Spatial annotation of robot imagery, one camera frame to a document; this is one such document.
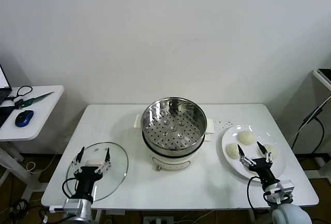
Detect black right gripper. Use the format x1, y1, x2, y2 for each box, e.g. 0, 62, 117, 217
236, 141, 280, 188

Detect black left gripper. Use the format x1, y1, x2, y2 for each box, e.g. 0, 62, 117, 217
71, 146, 112, 200

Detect pleated white steamed baozi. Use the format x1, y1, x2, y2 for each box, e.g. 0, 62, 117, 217
226, 143, 241, 159

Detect round glass pot lid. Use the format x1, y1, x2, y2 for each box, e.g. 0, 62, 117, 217
66, 141, 129, 202

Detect perforated steel steamer basket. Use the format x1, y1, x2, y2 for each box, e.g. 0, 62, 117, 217
133, 96, 217, 155

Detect round white plate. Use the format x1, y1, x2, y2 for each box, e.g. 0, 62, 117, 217
221, 124, 287, 183

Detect scattered brown crumbs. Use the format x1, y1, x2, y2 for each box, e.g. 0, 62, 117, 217
214, 120, 232, 129

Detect white side table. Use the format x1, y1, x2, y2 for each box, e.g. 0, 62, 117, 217
0, 85, 65, 191

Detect blue computer mouse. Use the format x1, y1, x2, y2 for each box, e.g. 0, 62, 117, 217
14, 109, 35, 128

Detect long green pointed tool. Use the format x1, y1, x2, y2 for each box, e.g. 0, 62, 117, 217
15, 91, 55, 108

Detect white floor power strip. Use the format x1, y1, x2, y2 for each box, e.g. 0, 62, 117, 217
143, 215, 174, 224

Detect white shelf table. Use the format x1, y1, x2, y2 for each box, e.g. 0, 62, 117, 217
311, 68, 331, 181

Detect flat black device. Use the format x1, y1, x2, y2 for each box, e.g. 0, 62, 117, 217
317, 68, 331, 83

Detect black laptop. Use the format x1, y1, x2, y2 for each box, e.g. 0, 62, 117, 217
0, 62, 16, 129

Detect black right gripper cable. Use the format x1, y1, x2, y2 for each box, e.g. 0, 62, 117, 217
247, 177, 272, 211

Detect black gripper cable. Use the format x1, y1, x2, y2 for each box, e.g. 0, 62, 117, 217
62, 177, 80, 200
247, 177, 272, 211

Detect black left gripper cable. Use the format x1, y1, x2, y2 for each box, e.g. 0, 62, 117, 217
62, 177, 80, 200

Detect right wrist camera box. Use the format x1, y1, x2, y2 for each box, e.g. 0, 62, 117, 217
274, 179, 295, 199

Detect white floor cable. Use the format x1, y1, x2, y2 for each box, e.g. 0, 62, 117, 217
25, 154, 60, 174

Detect black power cable with plug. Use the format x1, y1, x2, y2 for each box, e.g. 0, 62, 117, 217
291, 106, 325, 155

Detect black floor cable bundle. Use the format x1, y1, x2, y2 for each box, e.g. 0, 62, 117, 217
7, 198, 47, 224

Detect thin black looped cable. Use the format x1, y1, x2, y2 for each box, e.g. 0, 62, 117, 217
6, 85, 34, 103

